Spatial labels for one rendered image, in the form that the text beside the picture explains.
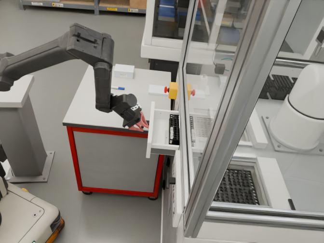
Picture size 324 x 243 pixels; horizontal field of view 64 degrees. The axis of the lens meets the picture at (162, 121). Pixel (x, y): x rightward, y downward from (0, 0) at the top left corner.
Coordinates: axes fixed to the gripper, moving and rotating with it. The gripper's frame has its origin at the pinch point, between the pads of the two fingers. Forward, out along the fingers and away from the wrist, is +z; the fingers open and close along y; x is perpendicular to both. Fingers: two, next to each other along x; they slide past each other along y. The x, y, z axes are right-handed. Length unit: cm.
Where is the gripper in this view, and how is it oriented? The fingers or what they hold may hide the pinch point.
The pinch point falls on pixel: (144, 128)
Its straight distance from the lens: 122.5
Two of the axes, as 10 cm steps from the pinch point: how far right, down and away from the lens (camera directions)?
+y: 7.6, -4.6, -4.5
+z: 6.5, 5.8, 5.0
